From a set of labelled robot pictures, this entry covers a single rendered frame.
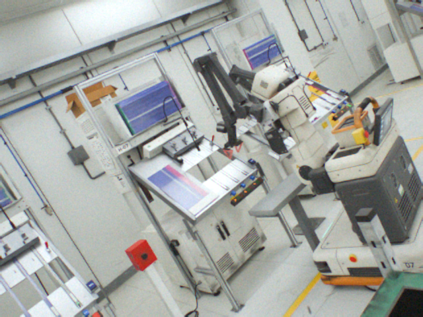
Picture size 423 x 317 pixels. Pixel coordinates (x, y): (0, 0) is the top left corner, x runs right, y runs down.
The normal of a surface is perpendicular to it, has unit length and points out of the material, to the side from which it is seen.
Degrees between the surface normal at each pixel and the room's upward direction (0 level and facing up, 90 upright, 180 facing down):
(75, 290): 47
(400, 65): 90
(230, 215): 90
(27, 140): 90
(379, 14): 90
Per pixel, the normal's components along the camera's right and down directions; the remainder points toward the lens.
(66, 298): 0.10, -0.70
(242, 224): 0.57, -0.14
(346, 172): -0.58, 0.44
